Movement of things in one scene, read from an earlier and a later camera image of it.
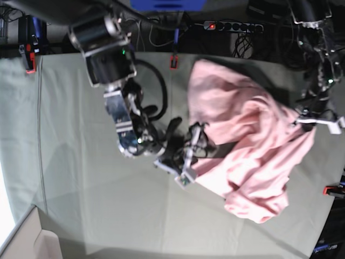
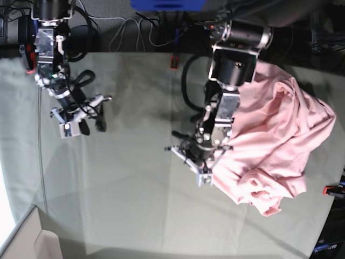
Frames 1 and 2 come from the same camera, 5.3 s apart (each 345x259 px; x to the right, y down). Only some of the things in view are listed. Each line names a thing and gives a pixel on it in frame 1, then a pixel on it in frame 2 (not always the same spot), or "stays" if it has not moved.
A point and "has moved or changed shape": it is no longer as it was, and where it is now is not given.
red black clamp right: x=337 y=190 stays
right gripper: x=314 y=106 → x=198 y=150
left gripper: x=171 y=160 → x=67 y=103
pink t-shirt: x=255 y=141 has moved or changed shape
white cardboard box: x=27 y=240 stays
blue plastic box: x=168 y=5 stays
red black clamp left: x=32 y=40 stays
